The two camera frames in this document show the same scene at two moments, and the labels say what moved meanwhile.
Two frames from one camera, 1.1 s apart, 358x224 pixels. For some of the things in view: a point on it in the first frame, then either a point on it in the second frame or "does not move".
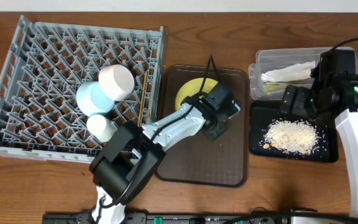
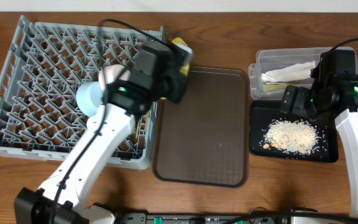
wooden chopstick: [148, 115] does not move
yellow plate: [192, 86] to [184, 69]
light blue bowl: [92, 100] does not move
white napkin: [296, 72] does not move
